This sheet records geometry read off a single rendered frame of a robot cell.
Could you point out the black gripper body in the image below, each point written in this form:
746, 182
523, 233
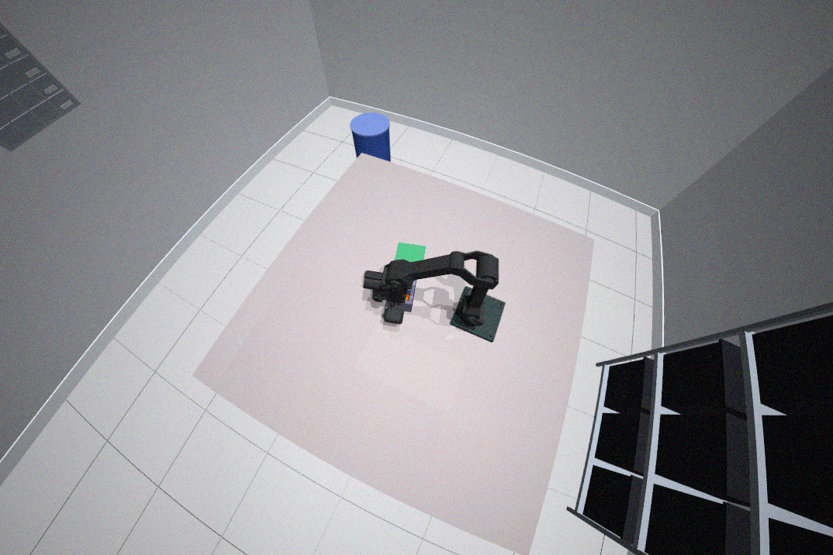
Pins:
395, 314

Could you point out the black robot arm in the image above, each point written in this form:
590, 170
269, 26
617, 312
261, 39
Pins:
399, 275

